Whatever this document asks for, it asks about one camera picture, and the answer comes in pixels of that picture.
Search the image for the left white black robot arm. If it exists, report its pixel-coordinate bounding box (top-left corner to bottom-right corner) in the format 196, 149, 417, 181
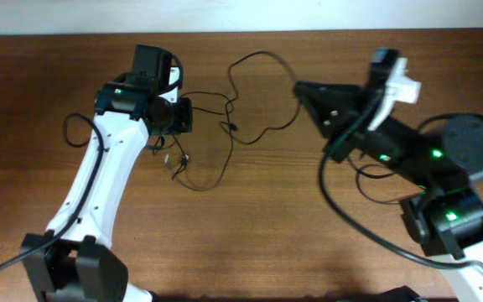
20, 44, 192, 301

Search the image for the black USB cable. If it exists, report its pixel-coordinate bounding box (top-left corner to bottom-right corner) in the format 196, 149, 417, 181
348, 157, 425, 206
164, 91, 236, 193
218, 50, 304, 146

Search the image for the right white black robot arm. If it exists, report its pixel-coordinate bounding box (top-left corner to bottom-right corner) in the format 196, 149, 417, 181
293, 81, 483, 301

